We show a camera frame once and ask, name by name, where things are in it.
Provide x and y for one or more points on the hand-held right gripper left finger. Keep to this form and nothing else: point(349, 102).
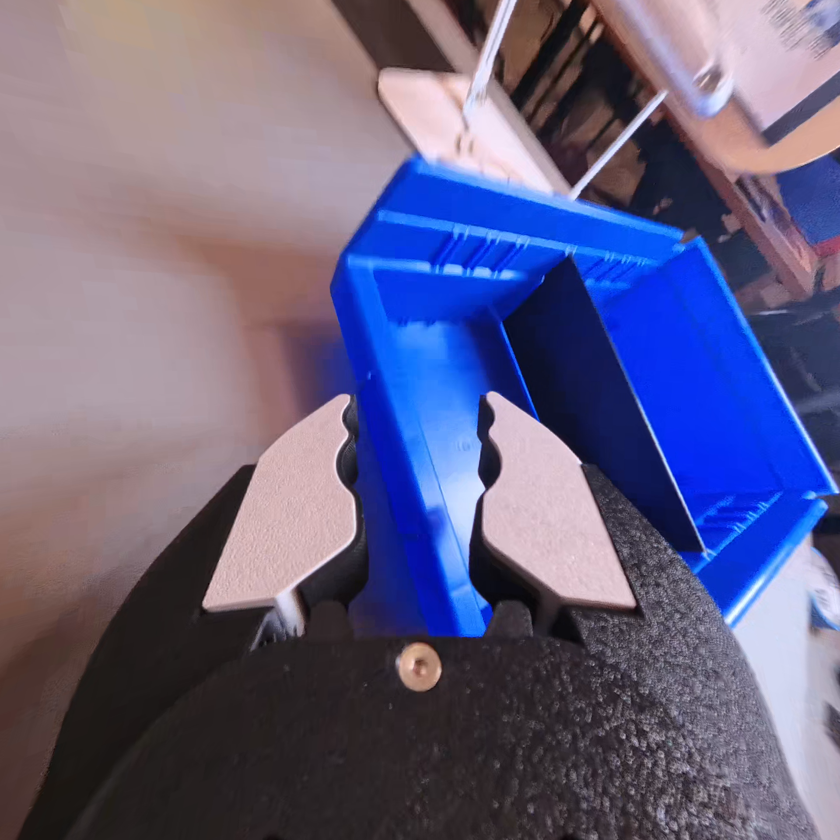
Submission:
point(289, 512)

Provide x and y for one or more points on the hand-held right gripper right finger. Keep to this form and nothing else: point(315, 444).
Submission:
point(551, 525)

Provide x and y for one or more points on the blue plastic bin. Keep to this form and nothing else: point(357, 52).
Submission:
point(689, 367)

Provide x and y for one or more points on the black bin divider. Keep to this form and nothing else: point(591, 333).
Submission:
point(590, 394)

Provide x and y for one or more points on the wooden poster board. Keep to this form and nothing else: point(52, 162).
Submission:
point(774, 59)

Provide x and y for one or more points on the white stand with base plate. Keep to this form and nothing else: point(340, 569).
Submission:
point(426, 111)

